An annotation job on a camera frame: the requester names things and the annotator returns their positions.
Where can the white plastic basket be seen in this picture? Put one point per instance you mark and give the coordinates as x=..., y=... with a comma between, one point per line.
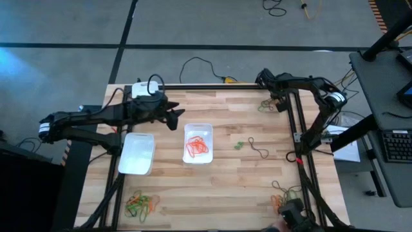
x=206, y=129
x=140, y=88
x=136, y=154

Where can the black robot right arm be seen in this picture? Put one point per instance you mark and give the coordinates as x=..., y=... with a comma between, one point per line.
x=317, y=122

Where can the black desk device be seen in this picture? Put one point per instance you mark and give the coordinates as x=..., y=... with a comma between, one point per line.
x=407, y=59

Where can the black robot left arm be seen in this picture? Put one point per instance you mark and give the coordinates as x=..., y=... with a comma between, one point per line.
x=80, y=117

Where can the blue-screen tablet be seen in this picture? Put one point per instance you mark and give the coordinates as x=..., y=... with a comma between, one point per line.
x=407, y=93

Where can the white paper sheet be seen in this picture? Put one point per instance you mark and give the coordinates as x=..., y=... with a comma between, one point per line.
x=349, y=151

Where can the black diagonal pole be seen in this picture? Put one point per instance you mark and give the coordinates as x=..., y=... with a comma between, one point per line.
x=386, y=35

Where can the black table clamp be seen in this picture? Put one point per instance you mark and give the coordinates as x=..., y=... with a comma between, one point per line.
x=139, y=80

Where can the grey desk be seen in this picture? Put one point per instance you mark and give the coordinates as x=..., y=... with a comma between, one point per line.
x=380, y=90

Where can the small black floor object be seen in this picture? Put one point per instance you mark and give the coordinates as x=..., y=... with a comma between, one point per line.
x=370, y=193

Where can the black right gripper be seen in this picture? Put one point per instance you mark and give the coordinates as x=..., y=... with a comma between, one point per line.
x=268, y=80

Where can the silver mounting bracket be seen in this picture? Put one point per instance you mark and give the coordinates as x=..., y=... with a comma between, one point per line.
x=296, y=137

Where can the black cabinet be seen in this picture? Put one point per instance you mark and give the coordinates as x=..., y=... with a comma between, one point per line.
x=25, y=193

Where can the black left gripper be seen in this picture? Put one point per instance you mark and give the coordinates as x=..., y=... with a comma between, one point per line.
x=148, y=106

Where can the dark brown rubber band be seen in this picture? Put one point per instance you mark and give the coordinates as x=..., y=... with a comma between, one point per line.
x=256, y=149
x=276, y=184

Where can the black keyboard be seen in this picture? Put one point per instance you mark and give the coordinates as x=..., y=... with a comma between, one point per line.
x=397, y=145

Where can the dark desk leg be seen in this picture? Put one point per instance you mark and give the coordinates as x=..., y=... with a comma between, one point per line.
x=352, y=133

